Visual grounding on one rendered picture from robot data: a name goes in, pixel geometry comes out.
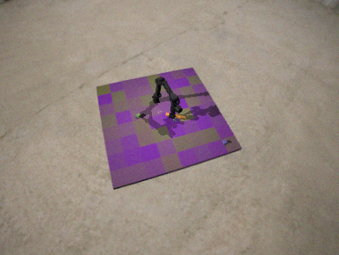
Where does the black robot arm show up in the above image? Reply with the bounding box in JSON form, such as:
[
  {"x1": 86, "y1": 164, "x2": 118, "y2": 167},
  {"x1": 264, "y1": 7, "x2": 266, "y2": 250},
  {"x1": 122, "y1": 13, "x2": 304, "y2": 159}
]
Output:
[{"x1": 152, "y1": 77, "x2": 183, "y2": 113}]

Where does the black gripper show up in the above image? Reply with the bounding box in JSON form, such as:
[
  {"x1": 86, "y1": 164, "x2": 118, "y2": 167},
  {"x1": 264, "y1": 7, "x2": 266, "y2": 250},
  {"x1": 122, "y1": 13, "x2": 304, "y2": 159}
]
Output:
[{"x1": 169, "y1": 107, "x2": 176, "y2": 119}]

